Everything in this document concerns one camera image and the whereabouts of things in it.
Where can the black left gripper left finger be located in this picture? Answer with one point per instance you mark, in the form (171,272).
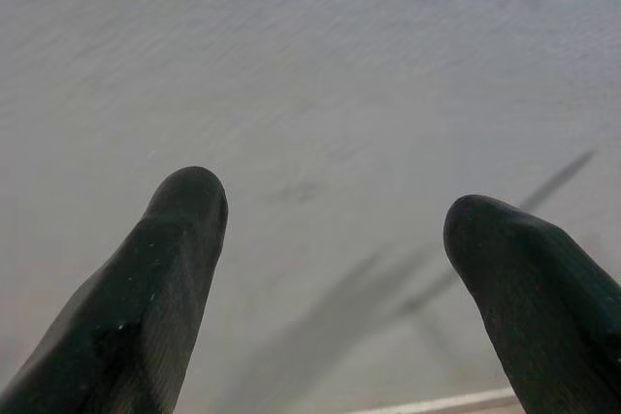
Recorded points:
(136,297)

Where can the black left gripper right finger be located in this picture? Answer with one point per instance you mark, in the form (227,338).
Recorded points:
(543,312)

